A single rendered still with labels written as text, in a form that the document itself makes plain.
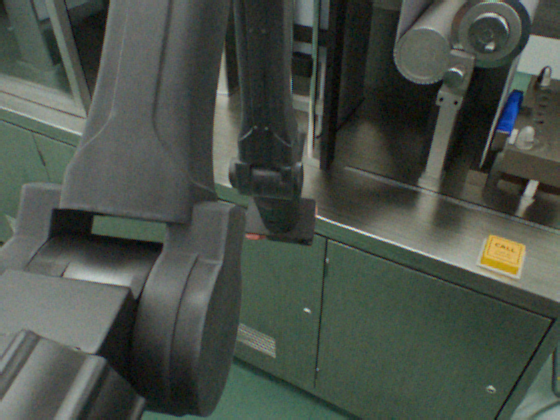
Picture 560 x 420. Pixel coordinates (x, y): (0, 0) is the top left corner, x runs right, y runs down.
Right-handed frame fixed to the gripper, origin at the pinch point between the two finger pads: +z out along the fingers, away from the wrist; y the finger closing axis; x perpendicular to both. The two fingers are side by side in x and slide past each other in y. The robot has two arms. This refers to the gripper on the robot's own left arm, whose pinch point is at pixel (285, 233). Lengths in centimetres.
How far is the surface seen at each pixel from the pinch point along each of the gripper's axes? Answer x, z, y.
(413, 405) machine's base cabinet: 24, 72, -34
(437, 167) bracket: -29, 29, -29
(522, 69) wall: -208, 230, -118
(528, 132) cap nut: -33, 16, -45
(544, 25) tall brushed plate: -68, 24, -52
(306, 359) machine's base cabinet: 16, 78, -3
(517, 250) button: -7.8, 18.5, -43.7
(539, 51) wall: -214, 216, -125
